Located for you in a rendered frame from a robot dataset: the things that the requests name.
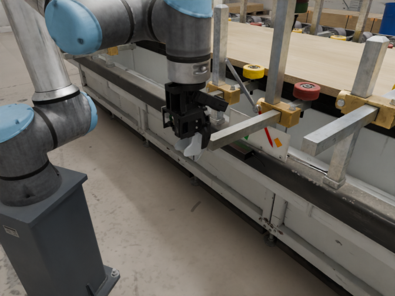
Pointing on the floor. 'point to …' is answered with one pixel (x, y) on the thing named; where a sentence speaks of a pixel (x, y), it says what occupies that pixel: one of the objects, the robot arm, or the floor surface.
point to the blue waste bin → (388, 20)
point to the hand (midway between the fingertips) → (197, 155)
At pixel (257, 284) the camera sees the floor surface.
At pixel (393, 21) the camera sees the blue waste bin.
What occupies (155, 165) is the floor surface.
